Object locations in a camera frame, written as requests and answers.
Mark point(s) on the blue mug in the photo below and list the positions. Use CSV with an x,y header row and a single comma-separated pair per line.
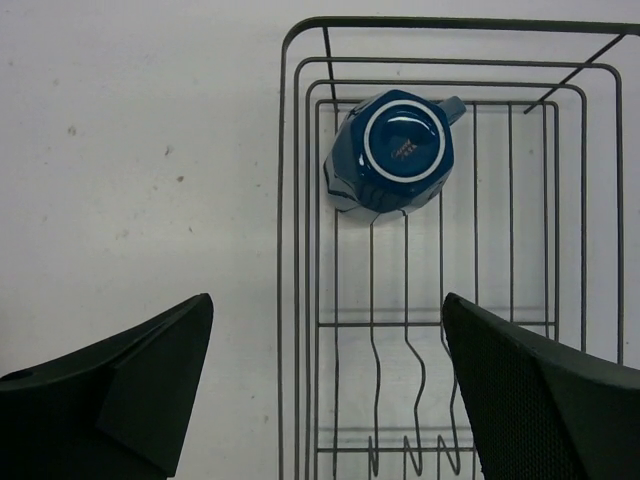
x,y
391,155

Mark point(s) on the dark wire dish rack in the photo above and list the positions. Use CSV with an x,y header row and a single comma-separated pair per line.
x,y
538,222

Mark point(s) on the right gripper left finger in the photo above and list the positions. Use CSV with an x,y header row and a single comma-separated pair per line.
x,y
116,409

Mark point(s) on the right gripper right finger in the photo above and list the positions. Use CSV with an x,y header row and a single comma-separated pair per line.
x,y
539,409

